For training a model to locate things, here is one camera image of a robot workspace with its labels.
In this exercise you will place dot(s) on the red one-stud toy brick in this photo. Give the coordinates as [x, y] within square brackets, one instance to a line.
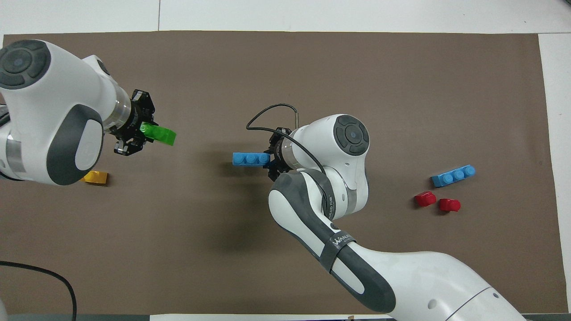
[425, 199]
[449, 205]

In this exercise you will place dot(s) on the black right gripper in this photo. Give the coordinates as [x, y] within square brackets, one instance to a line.
[282, 154]

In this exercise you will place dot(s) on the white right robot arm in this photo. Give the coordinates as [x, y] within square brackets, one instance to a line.
[348, 178]

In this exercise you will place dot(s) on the green two-stud toy brick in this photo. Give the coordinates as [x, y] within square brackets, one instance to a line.
[159, 134]

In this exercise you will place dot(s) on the yellow two-stud toy brick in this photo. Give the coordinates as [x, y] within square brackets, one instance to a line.
[97, 177]

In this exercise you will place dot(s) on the blue three-stud toy brick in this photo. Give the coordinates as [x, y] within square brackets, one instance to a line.
[250, 158]
[453, 175]

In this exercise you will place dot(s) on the brown paper table mat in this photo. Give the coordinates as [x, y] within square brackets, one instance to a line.
[285, 71]

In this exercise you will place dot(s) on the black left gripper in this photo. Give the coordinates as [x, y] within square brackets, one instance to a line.
[134, 113]

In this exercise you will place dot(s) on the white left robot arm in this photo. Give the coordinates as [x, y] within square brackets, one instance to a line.
[53, 102]

